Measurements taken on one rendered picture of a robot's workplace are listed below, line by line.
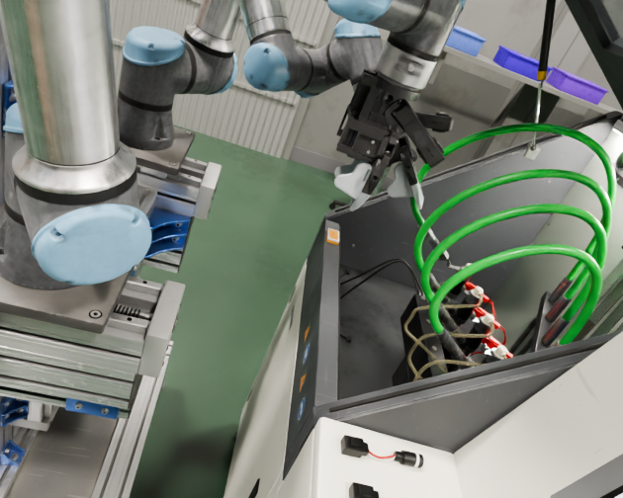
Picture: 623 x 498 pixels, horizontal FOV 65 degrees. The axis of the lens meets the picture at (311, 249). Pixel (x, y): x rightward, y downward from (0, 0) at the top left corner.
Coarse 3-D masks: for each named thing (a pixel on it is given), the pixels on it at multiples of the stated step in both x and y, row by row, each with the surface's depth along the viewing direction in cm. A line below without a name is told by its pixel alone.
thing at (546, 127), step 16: (496, 128) 85; (512, 128) 84; (528, 128) 84; (544, 128) 84; (560, 128) 83; (464, 144) 87; (592, 144) 84; (608, 160) 85; (608, 176) 87; (608, 192) 89; (416, 208) 94; (592, 240) 94; (576, 272) 97
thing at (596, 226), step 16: (512, 208) 74; (528, 208) 73; (544, 208) 73; (560, 208) 73; (576, 208) 73; (480, 224) 75; (592, 224) 74; (448, 240) 77; (432, 256) 79; (576, 304) 82; (448, 320) 85; (560, 320) 84; (544, 336) 87
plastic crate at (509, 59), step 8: (504, 48) 325; (496, 56) 334; (504, 56) 323; (512, 56) 318; (520, 56) 318; (504, 64) 321; (512, 64) 321; (520, 64) 321; (528, 64) 321; (536, 64) 321; (520, 72) 324; (528, 72) 324; (536, 72) 324; (536, 80) 327; (544, 80) 327
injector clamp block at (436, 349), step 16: (416, 304) 106; (400, 320) 112; (416, 320) 103; (416, 336) 100; (416, 352) 98; (432, 352) 94; (448, 352) 98; (400, 368) 103; (416, 368) 96; (432, 368) 90
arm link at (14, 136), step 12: (12, 108) 57; (12, 120) 56; (12, 132) 56; (12, 144) 57; (24, 144) 56; (12, 156) 57; (12, 168) 57; (12, 180) 57; (12, 192) 60; (12, 204) 61
